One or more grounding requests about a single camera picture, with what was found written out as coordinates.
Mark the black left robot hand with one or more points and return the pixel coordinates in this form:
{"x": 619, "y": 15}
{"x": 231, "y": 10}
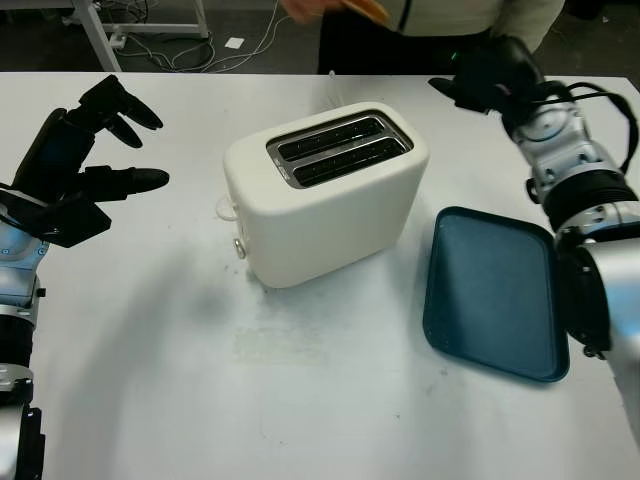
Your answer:
{"x": 50, "y": 150}

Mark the person's bare hand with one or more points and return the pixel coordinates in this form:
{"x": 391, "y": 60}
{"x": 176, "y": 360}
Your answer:
{"x": 305, "y": 9}

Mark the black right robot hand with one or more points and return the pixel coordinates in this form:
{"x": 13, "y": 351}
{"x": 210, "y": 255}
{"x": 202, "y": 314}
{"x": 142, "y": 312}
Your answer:
{"x": 495, "y": 75}

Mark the slice of toast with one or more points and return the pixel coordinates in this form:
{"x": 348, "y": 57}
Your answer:
{"x": 367, "y": 7}

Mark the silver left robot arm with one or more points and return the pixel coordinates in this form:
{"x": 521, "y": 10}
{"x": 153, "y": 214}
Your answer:
{"x": 15, "y": 300}

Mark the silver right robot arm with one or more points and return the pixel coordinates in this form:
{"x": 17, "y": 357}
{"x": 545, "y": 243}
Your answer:
{"x": 585, "y": 200}

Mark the person in cream shirt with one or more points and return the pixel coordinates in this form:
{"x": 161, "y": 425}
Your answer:
{"x": 450, "y": 30}

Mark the cream white toaster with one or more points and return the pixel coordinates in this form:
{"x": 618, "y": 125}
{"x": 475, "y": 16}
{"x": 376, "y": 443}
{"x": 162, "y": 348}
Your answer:
{"x": 325, "y": 200}

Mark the white square floor plate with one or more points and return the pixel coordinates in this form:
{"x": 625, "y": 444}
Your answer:
{"x": 234, "y": 43}

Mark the black floor object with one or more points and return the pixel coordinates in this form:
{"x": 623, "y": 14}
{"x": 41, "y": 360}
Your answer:
{"x": 590, "y": 7}

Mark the dark blue plastic tray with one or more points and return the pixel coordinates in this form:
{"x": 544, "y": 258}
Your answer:
{"x": 492, "y": 295}

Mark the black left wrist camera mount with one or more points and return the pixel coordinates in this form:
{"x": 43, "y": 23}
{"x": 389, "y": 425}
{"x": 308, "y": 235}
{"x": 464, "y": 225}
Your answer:
{"x": 55, "y": 220}

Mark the white metal table frame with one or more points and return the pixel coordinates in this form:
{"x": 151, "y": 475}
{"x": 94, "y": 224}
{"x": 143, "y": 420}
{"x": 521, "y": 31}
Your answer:
{"x": 100, "y": 25}

